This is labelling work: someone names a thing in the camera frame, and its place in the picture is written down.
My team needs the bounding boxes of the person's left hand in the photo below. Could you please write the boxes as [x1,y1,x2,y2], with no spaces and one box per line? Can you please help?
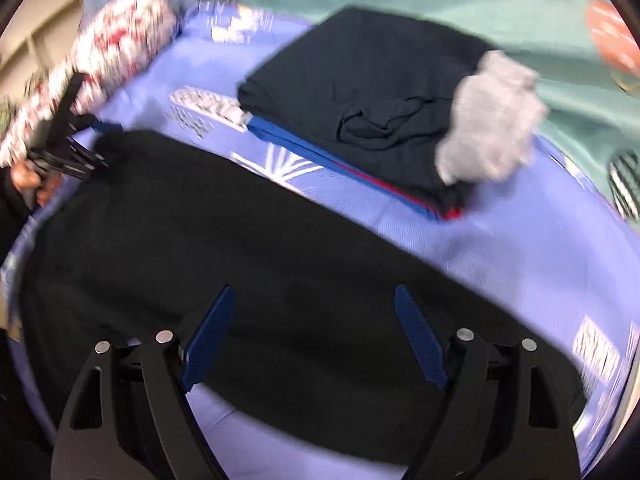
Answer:
[9,161,62,209]

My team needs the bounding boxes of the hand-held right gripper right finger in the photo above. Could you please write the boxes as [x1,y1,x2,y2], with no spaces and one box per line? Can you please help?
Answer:
[394,283,584,480]

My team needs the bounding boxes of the green heart print sheet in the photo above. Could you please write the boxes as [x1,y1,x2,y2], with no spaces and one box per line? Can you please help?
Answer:
[194,0,640,221]

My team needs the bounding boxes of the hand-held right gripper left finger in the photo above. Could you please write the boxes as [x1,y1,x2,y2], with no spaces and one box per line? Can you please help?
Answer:
[50,284,236,480]

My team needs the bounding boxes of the black pants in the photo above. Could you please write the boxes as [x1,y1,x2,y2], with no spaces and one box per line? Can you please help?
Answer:
[20,129,587,467]

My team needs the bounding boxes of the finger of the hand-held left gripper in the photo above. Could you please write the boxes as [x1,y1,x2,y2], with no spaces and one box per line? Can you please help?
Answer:
[46,73,124,137]
[27,132,111,182]

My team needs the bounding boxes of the floral rolled quilt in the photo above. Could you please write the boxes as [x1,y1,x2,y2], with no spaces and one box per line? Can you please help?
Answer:
[0,0,180,168]

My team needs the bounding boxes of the folded dark navy garment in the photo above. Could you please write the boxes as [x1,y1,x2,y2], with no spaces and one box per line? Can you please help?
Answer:
[237,6,501,216]

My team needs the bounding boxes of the grey cloth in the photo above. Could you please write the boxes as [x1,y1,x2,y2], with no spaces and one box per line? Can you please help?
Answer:
[434,50,550,185]

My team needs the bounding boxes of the folded red garment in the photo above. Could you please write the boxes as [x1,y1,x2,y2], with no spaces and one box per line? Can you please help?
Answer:
[345,160,463,221]

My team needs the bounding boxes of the purple printed bedsheet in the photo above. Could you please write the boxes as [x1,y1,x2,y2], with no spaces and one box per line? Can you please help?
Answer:
[0,2,640,480]

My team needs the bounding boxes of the folded blue garment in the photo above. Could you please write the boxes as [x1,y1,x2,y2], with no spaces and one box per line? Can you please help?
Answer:
[247,116,443,222]

